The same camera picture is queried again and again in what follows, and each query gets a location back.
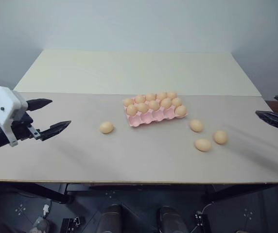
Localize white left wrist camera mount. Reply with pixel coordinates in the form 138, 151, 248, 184
0, 85, 29, 147

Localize pink egg tray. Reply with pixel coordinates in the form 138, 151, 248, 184
122, 91, 189, 128

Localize black box with white markers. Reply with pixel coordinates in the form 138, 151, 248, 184
60, 215, 86, 233
194, 210, 209, 233

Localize clear plastic bag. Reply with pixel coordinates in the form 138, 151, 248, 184
31, 216, 50, 233

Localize black floor cable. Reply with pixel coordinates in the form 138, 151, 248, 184
201, 202, 219, 216

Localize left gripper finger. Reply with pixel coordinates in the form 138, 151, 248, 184
40, 120, 72, 142
27, 98, 53, 113

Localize white crumpled scrap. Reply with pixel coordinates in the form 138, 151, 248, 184
42, 203, 52, 217

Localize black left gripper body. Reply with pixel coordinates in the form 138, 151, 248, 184
10, 100, 42, 143

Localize dark rounded shape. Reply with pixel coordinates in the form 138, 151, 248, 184
156, 205, 186, 233
99, 203, 123, 233

